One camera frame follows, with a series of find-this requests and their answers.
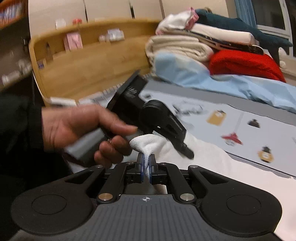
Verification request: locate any white t-shirt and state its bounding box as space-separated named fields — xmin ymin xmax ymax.
xmin=130 ymin=133 xmax=295 ymax=240

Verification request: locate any person's left hand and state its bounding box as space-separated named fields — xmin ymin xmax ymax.
xmin=42 ymin=104 xmax=137 ymax=168

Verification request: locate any light blue duvet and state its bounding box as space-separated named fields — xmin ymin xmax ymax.
xmin=153 ymin=51 xmax=295 ymax=113

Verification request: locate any cream folded blanket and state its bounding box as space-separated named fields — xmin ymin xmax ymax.
xmin=145 ymin=35 xmax=214 ymax=66

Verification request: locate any grey patterned bed sheet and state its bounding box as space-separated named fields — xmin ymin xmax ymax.
xmin=101 ymin=78 xmax=296 ymax=178

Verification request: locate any red knitted blanket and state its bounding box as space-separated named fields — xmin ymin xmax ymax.
xmin=208 ymin=50 xmax=286 ymax=83

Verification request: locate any wooden bed headboard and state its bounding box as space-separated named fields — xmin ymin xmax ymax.
xmin=29 ymin=19 xmax=159 ymax=106

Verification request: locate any white folded cloth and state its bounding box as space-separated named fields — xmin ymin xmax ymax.
xmin=156 ymin=8 xmax=257 ymax=45

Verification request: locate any pink box on shelf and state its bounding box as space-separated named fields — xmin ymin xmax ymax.
xmin=64 ymin=32 xmax=83 ymax=51

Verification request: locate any dark teal shark plush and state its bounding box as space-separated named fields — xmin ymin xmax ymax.
xmin=195 ymin=9 xmax=293 ymax=65

